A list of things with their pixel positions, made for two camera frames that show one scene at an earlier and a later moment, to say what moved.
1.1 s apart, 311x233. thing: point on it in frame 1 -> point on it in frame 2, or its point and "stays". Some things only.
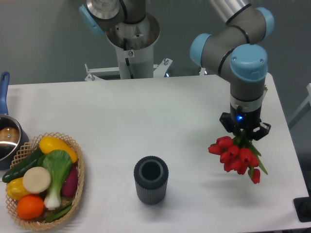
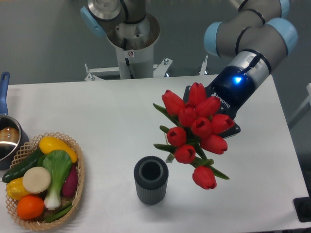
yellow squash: x=47 y=144 stays
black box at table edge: x=302 y=206 stays
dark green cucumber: x=19 y=169 stays
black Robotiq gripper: x=242 y=118 -> x=233 y=88
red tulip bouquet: x=239 y=155 -> x=199 y=128
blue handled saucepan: x=12 y=140 stays
